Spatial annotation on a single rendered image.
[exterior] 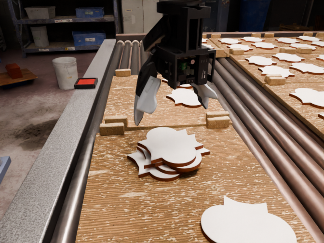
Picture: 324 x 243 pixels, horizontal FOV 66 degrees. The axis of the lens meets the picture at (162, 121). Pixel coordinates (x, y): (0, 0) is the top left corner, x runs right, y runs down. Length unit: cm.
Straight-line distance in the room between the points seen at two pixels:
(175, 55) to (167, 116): 36
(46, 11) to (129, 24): 151
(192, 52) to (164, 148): 21
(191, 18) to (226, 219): 30
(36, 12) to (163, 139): 500
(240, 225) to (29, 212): 36
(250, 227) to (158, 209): 14
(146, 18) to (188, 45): 506
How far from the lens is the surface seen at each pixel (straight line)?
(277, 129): 74
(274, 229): 44
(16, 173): 222
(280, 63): 130
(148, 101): 42
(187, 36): 37
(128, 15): 538
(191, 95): 81
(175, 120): 68
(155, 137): 54
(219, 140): 62
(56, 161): 62
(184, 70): 39
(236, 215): 44
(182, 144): 52
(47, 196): 54
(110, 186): 49
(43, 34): 553
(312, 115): 83
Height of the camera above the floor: 127
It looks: 29 degrees down
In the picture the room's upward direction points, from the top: straight up
